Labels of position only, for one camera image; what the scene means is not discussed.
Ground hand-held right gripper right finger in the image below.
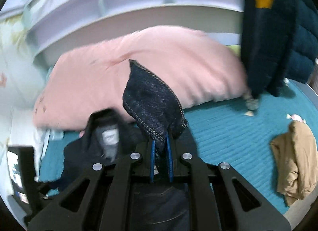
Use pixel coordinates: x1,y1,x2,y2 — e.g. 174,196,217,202
165,134,291,231

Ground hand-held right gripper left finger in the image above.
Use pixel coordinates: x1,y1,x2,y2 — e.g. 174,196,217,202
27,140,157,231

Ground dark denim jeans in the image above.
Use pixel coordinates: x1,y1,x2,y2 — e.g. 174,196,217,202
37,59,199,231

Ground teal quilted blanket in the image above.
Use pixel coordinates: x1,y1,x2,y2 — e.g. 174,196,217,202
37,79,316,219

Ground pink pillow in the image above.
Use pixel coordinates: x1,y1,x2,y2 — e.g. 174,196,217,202
32,25,249,132

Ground white floral bed sheet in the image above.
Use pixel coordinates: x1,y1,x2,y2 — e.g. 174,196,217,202
0,18,54,197

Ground tan garment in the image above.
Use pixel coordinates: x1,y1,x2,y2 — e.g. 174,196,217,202
270,120,318,207

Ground navy jacket with yellow stripe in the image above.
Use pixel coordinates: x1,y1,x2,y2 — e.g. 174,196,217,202
240,0,318,117

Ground white headboard shelf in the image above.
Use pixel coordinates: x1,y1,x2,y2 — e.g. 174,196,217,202
0,0,246,66

